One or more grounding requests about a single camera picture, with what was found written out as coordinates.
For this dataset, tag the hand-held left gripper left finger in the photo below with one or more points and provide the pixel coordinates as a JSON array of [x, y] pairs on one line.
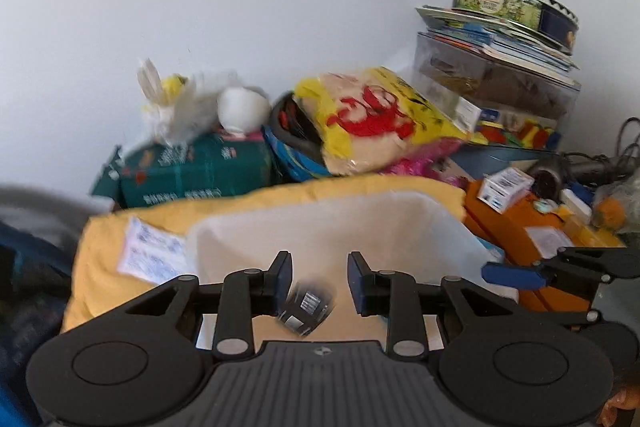
[[283, 278]]

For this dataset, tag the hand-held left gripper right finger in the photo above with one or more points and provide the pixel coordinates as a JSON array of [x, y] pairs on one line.
[[357, 283]]

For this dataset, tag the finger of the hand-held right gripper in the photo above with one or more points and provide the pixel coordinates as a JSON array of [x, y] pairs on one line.
[[510, 276], [575, 318]]

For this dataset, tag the small black box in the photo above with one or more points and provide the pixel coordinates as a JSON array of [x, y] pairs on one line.
[[306, 307]]

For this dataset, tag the white translucent plastic bin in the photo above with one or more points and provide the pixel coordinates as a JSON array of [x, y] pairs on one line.
[[325, 227]]

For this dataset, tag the orange cardboard box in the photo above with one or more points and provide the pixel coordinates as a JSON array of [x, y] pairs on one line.
[[520, 232]]

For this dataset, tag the paper label on orange box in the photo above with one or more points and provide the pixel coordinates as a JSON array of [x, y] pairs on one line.
[[547, 242]]

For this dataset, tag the small white carton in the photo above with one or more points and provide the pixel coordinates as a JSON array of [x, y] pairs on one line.
[[502, 189]]

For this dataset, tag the dark hair dryer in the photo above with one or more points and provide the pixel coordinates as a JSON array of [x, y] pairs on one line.
[[555, 174]]

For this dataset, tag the white paper label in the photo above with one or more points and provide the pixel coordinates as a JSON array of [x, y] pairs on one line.
[[150, 252]]

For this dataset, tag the pink shiny packet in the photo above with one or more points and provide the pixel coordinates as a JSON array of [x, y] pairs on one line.
[[425, 164]]

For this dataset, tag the green tissue pack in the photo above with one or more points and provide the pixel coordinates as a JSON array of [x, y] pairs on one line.
[[195, 169]]

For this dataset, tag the colourful toy block tray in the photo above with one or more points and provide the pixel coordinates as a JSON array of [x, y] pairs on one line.
[[520, 134]]

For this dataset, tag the yellow red-printed plastic bag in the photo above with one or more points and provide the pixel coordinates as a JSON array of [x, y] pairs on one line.
[[375, 122]]

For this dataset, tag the clear plastic box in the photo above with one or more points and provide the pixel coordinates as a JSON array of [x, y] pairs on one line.
[[500, 87]]

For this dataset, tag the white plastic bag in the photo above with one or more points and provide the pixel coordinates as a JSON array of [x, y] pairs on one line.
[[175, 104]]

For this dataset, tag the stack of books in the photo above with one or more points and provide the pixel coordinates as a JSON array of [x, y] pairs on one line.
[[500, 39]]

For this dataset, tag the blue black bag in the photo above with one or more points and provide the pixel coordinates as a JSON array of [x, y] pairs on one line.
[[25, 277]]

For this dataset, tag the round printed tin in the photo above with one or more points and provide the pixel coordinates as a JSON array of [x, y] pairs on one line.
[[515, 4]]

